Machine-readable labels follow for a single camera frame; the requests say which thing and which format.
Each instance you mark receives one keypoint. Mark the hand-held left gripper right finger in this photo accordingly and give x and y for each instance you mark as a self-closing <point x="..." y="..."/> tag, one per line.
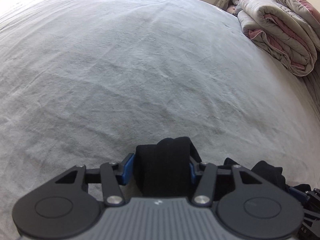
<point x="192" y="172"/>

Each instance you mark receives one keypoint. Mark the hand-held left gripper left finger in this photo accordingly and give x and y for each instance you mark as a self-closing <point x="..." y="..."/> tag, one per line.
<point x="128" y="166"/>

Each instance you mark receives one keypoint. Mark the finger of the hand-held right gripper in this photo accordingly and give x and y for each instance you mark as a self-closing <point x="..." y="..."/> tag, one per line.
<point x="296" y="193"/>

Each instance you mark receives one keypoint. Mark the black garment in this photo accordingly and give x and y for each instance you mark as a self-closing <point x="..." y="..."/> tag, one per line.
<point x="162" y="165"/>

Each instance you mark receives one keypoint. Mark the bed with grey sheet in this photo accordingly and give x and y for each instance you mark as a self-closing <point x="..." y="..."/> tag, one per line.
<point x="125" y="67"/>

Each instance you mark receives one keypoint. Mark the grey quilted headboard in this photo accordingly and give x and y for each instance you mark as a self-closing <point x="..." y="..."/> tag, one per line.
<point x="312" y="95"/>

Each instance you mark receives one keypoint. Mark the folded grey pink quilt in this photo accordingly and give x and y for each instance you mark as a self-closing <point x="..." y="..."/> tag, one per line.
<point x="277" y="35"/>

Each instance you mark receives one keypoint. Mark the grey pink pillow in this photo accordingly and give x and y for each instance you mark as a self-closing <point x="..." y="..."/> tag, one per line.
<point x="295" y="0"/>

